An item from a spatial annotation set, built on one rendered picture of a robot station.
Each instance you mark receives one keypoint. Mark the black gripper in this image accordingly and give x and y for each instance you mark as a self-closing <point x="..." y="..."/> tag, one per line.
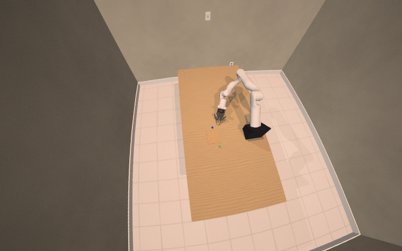
<point x="220" y="113"/>

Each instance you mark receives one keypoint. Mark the tan square mat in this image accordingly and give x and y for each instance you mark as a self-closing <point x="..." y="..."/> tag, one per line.
<point x="213" y="136"/>

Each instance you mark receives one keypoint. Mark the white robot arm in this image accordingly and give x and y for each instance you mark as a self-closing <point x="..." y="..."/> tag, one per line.
<point x="255" y="110"/>

